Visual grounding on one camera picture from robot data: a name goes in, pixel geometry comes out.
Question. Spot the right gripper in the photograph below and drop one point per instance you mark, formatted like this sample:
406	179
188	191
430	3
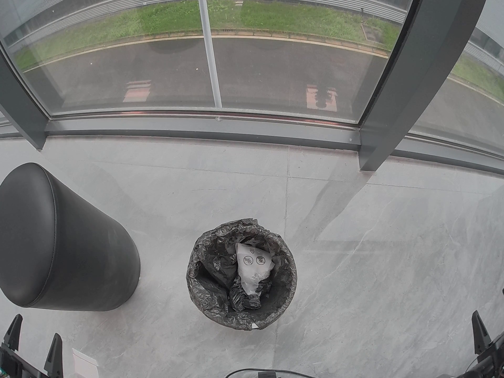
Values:
494	352

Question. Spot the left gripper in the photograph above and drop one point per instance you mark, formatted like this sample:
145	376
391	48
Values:
15	362

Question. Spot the black plastic bag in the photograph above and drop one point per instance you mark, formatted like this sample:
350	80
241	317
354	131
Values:
208	258

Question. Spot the black plastic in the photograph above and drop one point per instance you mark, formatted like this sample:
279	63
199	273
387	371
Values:
244	299

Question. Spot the white printed plastic wrapper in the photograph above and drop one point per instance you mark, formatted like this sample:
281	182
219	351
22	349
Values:
252	266

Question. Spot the dark grey round chair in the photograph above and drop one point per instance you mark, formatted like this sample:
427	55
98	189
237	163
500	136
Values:
59	242

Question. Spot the window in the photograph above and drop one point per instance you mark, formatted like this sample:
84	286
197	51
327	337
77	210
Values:
118	73

